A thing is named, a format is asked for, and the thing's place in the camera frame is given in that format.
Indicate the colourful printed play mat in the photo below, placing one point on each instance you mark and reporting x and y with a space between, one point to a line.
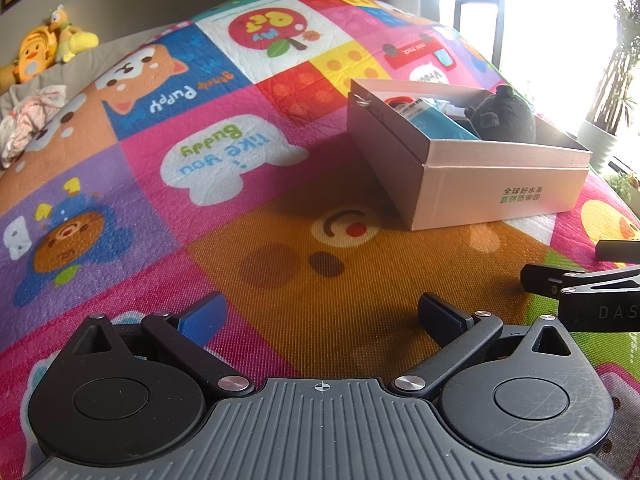
250 220

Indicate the potted plant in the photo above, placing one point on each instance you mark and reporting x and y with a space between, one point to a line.
607 110

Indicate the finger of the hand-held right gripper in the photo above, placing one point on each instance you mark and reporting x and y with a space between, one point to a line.
620 251
555 280

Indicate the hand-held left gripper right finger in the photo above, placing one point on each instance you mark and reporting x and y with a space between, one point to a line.
442 316

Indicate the black plush toy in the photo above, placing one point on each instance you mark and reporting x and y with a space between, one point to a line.
502 115

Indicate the yellow green plush toy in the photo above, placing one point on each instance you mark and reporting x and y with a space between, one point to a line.
72 37

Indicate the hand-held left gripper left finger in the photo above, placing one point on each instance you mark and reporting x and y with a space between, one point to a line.
202 317

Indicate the white bottle with red cap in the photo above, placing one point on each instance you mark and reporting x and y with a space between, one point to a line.
400 104

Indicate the pink white cloth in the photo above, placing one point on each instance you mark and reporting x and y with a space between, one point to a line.
32 120

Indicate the dark window frame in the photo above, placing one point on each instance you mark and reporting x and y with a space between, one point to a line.
477 25

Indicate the pink cardboard box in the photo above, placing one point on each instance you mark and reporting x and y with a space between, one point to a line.
475 180

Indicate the blue plastic packet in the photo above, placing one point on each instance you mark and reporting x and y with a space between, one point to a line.
440 125

